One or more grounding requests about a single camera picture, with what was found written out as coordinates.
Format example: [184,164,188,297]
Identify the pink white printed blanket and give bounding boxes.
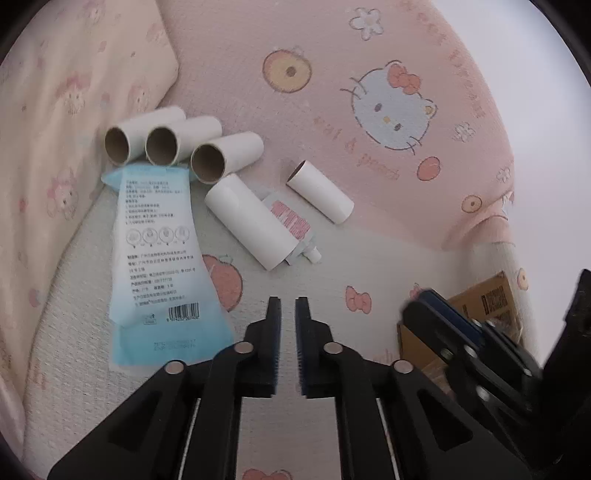
[18,0,529,480]

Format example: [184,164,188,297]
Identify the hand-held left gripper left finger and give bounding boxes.
[46,296,283,480]

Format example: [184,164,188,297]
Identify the white cardboard tube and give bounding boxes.
[104,106,186,168]
[285,159,355,225]
[204,174,301,271]
[145,115,222,168]
[190,131,265,184]

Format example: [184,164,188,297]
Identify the brown cardboard box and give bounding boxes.
[397,271,525,398]

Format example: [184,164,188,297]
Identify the light blue plastic packet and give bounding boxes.
[100,162,236,367]

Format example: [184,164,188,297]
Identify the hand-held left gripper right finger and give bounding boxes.
[294,296,532,480]

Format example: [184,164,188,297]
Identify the pink spouted pouch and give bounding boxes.
[261,194,324,267]

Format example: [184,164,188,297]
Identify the pink printed pillow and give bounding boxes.
[0,0,181,444]

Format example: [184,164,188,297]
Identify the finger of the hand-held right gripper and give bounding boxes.
[398,299,546,445]
[417,288,546,385]

